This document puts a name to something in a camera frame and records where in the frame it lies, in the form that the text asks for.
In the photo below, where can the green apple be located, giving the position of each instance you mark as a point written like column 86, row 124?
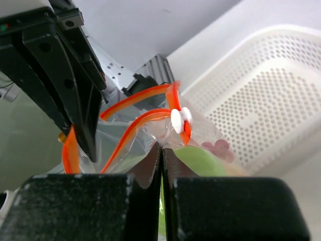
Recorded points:
column 200, row 161

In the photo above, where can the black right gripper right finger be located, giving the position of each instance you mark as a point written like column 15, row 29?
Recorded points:
column 228, row 208

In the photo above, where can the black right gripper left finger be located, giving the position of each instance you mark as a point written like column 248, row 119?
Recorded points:
column 88, row 206

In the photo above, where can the small orange round object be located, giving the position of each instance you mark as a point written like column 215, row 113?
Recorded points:
column 62, row 138

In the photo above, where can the clear orange zip bag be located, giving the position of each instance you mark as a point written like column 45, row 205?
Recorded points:
column 128, row 129

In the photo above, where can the white perforated plastic basket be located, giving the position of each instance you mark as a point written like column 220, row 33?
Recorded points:
column 264, row 96

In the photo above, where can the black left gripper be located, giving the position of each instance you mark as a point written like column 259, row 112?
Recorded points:
column 46, row 53

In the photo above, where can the red grape bunch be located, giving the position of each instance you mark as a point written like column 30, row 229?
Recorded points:
column 220, row 149

